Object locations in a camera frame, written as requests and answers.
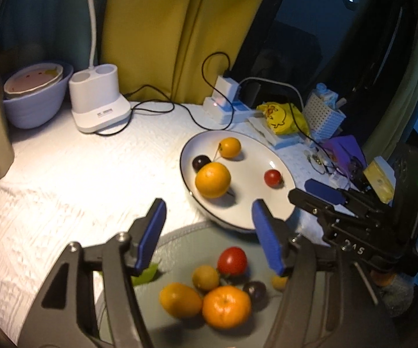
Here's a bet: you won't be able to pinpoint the grey-green plate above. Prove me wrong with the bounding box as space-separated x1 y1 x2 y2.
95 223 293 348

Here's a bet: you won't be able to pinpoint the purple cloth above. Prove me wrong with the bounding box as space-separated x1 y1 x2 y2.
320 135 367 175

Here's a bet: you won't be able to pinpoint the lavender bowl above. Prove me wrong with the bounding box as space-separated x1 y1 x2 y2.
3 61 74 129

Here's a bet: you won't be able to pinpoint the key ring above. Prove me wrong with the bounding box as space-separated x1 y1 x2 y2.
303 148 335 175

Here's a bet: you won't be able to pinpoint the yellow duck print packet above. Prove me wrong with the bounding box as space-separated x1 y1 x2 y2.
256 102 310 135

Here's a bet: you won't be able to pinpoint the orange tangerine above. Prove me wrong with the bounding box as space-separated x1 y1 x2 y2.
202 286 252 330

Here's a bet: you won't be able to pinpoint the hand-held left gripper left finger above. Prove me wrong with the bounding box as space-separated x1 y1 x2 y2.
17 198 168 348

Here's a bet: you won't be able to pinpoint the yellow-green kumquat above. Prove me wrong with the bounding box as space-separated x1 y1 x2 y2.
192 265 220 292

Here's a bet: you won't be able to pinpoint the large orange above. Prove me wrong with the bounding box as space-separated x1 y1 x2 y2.
195 162 231 199

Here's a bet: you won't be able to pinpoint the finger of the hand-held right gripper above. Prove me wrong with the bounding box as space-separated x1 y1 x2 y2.
288 188 344 233
304 179 387 218

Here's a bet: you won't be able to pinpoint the black power adapter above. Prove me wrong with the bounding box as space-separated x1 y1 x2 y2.
240 83 262 106

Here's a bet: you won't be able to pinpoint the black key fob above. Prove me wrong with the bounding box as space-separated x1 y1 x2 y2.
347 157 371 193

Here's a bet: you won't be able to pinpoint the white wall charger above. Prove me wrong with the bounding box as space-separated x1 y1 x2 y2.
213 75 239 109

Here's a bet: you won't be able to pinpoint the large red tomato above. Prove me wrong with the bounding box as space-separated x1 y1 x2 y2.
217 246 248 275

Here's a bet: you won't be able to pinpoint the white desk lamp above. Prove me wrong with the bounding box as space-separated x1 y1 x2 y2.
69 0 131 133

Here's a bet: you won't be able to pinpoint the white paper tag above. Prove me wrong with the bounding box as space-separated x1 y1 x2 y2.
329 174 349 189

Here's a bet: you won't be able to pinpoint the white flat box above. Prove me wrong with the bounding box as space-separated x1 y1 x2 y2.
248 116 304 149

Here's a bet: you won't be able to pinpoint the yellow tissue box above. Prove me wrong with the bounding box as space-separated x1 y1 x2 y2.
362 157 396 204

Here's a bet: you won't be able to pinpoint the small packets in basket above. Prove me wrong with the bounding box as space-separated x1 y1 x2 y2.
314 83 345 109

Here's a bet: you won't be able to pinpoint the cream bowl with pink inside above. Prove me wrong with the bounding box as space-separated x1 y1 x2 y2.
4 63 64 99

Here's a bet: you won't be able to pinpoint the yellow curtain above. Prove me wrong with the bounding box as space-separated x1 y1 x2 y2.
100 0 278 104
361 3 418 153

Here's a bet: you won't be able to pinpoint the small orange with stem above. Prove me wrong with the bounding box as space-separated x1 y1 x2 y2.
219 137 242 159

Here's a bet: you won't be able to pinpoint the small red cherry tomato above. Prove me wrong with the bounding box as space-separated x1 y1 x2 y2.
264 169 283 188

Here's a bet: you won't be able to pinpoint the green leaf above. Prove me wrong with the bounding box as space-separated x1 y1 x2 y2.
131 263 159 287

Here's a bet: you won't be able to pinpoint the white cable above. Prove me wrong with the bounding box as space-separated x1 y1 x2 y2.
238 77 306 117

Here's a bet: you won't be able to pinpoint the dark purple cherry tomato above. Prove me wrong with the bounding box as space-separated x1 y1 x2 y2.
192 155 210 173
243 281 267 302

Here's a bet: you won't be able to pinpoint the white plate with dark rim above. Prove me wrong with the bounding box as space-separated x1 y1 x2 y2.
179 130 297 233

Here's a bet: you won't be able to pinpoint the black charger cable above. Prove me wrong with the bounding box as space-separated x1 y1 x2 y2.
98 52 231 136

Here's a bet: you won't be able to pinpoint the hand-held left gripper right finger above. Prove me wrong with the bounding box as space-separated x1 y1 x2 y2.
251 199 391 348

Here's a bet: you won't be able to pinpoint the white power strip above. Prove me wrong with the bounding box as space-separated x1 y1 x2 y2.
203 96 258 126

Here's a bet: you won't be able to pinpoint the white perforated basket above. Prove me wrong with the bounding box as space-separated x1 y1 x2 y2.
301 90 347 142

